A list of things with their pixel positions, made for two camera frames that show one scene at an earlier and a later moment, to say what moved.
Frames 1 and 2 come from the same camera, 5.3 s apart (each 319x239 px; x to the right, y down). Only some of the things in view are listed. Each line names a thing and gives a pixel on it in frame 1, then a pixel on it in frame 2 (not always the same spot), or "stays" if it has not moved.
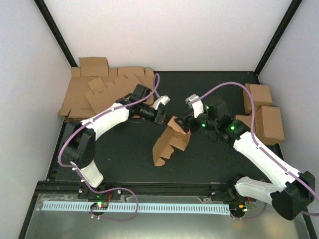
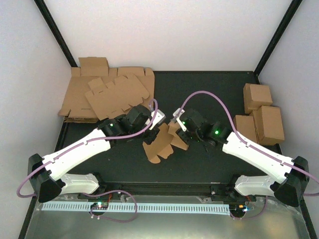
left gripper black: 158,119 -> 148,140
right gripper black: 194,128 -> 187,140
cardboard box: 261,96 stays
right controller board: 239,209 stays
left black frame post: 46,15 stays
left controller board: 100,205 stays
